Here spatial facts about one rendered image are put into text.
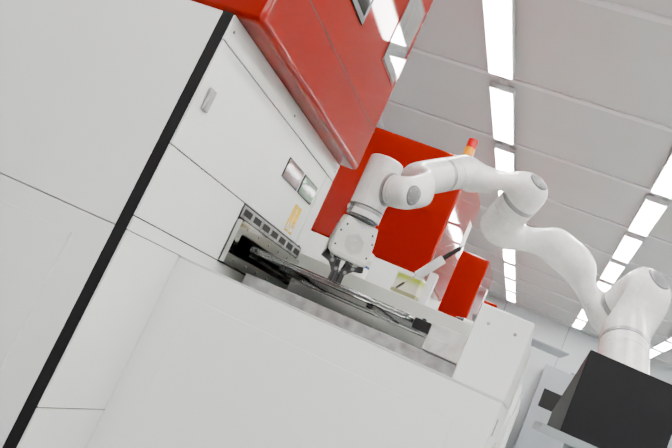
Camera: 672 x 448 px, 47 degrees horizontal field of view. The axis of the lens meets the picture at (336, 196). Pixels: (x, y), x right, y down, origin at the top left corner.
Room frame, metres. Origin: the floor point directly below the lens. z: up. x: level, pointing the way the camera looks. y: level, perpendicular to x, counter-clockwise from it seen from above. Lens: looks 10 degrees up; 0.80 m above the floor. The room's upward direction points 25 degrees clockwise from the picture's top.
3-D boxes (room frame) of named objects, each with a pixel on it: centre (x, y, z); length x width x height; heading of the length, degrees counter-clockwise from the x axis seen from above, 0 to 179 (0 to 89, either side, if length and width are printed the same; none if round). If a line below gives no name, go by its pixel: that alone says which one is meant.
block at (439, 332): (1.52, -0.32, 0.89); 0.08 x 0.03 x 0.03; 72
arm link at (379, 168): (1.79, -0.08, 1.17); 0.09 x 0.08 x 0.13; 47
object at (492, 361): (1.56, -0.44, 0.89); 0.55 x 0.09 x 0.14; 162
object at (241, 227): (1.79, 0.09, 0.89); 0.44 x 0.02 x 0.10; 162
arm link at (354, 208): (1.79, -0.08, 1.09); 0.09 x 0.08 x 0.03; 103
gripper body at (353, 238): (1.79, -0.08, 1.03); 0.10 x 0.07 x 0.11; 103
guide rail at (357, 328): (1.61, -0.13, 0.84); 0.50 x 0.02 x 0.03; 72
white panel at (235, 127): (1.63, 0.16, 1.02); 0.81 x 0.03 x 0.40; 162
